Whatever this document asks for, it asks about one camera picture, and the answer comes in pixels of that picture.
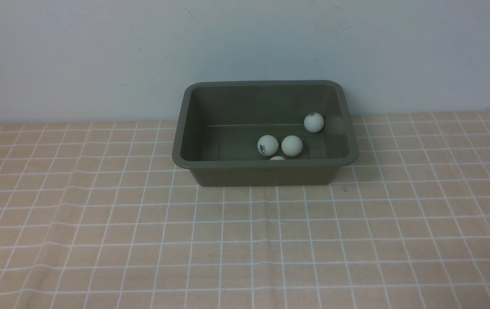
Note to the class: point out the checkered beige tablecloth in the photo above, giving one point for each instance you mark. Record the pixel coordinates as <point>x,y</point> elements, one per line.
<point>96,216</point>

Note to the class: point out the olive green plastic bin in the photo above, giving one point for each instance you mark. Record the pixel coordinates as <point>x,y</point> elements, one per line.
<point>220,123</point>

